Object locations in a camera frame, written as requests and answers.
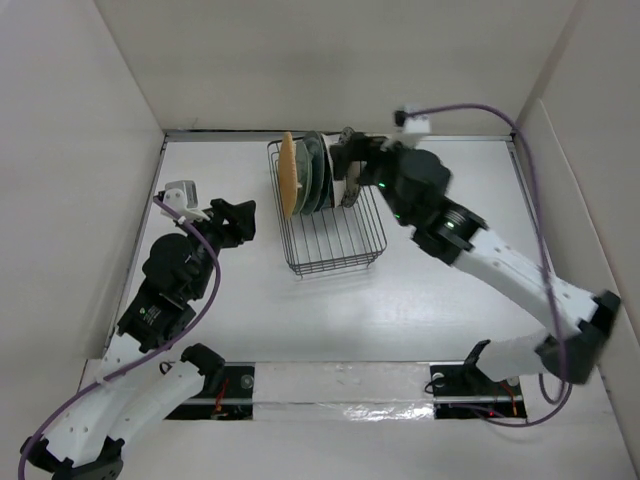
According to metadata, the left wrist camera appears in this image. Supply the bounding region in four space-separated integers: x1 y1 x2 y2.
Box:
158 180 209 221

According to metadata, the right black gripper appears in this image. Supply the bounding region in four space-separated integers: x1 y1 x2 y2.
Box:
332 131 420 227

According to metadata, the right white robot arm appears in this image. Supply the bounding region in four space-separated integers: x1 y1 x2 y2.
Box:
329 132 621 393

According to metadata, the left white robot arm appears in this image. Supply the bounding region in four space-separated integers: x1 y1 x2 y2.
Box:
18 192 256 479

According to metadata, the wire dish rack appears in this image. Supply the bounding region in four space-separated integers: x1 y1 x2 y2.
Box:
267 140 388 278

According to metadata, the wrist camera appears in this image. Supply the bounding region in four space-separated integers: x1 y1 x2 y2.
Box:
158 180 209 221
391 105 432 148

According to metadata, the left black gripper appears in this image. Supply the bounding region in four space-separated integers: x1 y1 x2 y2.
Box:
178 198 255 298

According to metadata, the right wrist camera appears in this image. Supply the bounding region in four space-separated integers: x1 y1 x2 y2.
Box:
391 105 432 148

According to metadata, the teal scalloped plate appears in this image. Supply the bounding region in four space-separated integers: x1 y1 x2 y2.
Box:
315 134 333 212

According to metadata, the light green flower plate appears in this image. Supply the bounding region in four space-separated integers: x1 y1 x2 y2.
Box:
293 141 313 215

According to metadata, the orange woven plate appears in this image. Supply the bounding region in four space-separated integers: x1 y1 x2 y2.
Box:
278 132 298 219

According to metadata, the orange rimmed petal plate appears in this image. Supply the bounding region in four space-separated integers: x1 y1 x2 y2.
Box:
322 135 346 208

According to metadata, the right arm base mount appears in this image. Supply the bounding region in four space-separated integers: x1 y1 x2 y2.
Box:
424 363 528 420

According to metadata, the blue floral white plate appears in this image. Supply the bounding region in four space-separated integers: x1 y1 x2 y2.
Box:
338 126 362 208

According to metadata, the grey-blue round plate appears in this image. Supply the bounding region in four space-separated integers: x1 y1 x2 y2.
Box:
302 131 325 215

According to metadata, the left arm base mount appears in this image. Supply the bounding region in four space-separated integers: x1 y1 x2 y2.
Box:
166 343 255 421

